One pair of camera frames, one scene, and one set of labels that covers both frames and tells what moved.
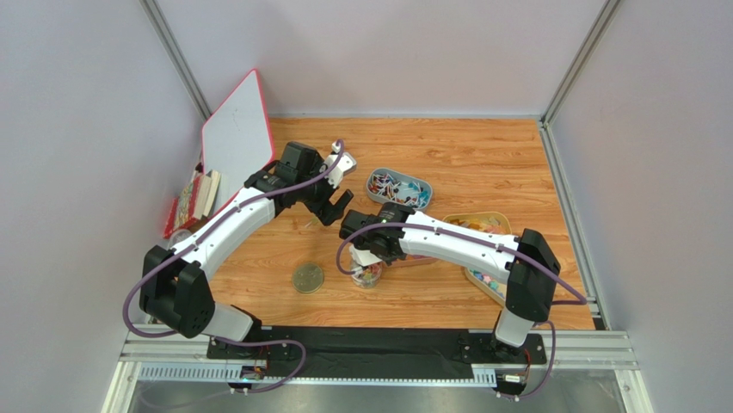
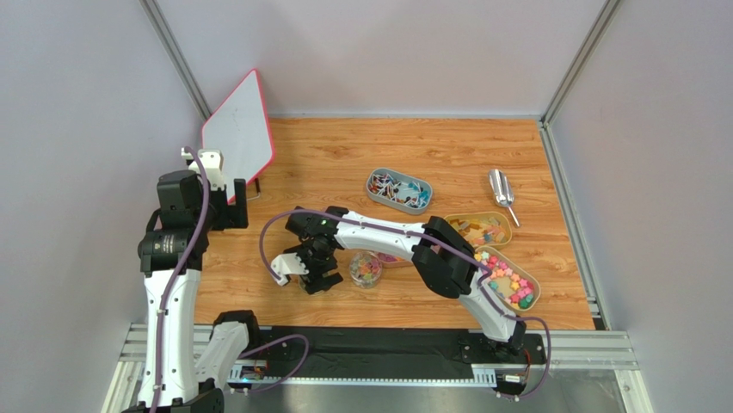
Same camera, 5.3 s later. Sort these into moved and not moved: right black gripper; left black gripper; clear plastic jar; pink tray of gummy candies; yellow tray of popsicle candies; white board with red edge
Moved: left black gripper; right black gripper
Not moved: yellow tray of popsicle candies; pink tray of gummy candies; white board with red edge; clear plastic jar
